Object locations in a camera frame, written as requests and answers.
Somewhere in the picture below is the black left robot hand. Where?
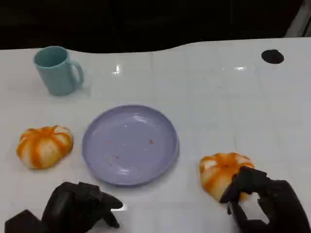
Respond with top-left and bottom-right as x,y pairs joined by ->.
41,181 -> 123,233

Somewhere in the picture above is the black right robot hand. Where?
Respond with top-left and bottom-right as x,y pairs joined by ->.
219,166 -> 309,233

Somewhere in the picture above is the lilac plate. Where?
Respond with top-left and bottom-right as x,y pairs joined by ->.
82,104 -> 180,187

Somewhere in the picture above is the pale green mug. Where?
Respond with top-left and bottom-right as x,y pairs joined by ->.
34,46 -> 85,96

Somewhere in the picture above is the white table leg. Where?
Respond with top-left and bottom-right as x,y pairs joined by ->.
284,0 -> 311,38

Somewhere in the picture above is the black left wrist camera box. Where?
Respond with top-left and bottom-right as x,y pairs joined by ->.
4,209 -> 46,233

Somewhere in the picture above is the black table cable hole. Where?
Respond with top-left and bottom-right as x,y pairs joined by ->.
261,49 -> 284,65

